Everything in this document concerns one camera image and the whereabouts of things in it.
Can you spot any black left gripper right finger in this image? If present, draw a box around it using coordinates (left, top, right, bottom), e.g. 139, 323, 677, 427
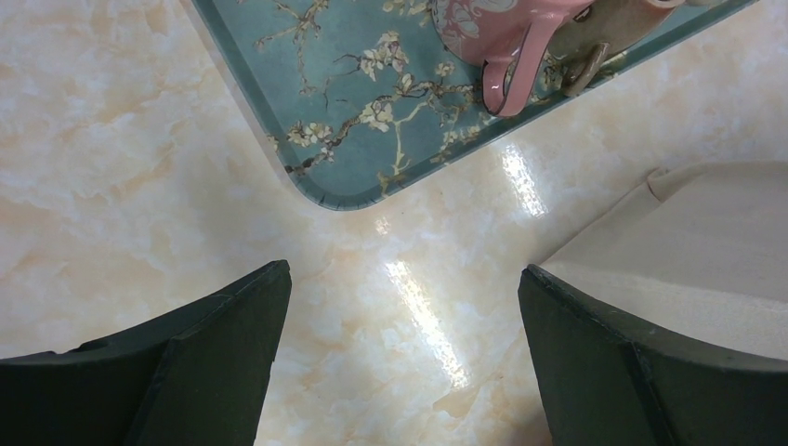
518, 265, 787, 445

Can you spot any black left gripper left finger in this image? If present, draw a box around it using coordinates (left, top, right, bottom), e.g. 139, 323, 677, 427
1, 260, 292, 445

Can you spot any cream canvas tote bag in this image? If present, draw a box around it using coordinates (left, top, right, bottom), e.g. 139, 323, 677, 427
543, 162, 787, 359

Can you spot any brown striped mug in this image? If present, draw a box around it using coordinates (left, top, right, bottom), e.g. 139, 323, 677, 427
547, 0, 683, 97

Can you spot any pink patterned mug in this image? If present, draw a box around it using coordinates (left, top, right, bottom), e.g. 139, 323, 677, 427
429, 0, 592, 117

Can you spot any teal floral serving tray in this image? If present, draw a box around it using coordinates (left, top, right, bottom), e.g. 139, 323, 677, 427
189, 0, 758, 213

